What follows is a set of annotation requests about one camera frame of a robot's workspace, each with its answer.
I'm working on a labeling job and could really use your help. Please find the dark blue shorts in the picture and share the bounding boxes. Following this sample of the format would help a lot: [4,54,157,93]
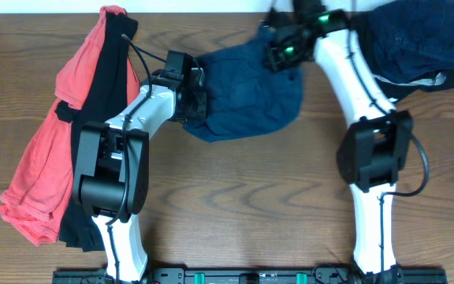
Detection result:
[183,25,303,142]

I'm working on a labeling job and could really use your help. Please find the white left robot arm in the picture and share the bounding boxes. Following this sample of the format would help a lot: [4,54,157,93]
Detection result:
[73,50,207,283]

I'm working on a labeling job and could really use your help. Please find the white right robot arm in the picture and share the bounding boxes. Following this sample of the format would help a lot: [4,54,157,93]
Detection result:
[266,1,413,283]

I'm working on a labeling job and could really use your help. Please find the folded navy shorts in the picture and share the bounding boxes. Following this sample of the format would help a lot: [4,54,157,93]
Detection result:
[367,0,454,84]

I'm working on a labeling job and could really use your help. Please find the folded black garment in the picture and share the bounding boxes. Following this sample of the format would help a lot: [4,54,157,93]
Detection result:
[351,11,454,104]

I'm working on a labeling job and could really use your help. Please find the red t-shirt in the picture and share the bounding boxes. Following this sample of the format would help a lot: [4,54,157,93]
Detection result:
[0,6,129,246]

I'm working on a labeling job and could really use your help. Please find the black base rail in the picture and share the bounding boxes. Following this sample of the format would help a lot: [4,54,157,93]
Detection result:
[51,262,448,284]

